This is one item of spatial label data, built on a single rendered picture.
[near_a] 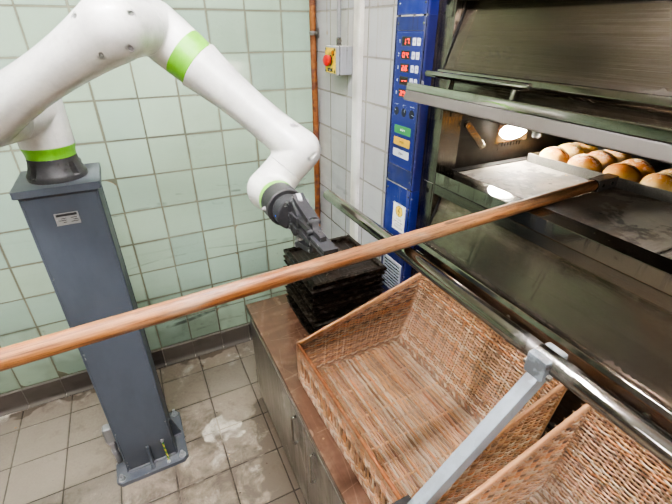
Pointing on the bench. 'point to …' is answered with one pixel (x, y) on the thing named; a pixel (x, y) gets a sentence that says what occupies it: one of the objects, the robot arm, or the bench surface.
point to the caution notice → (398, 217)
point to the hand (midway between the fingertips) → (323, 245)
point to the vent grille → (391, 272)
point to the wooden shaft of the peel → (25, 352)
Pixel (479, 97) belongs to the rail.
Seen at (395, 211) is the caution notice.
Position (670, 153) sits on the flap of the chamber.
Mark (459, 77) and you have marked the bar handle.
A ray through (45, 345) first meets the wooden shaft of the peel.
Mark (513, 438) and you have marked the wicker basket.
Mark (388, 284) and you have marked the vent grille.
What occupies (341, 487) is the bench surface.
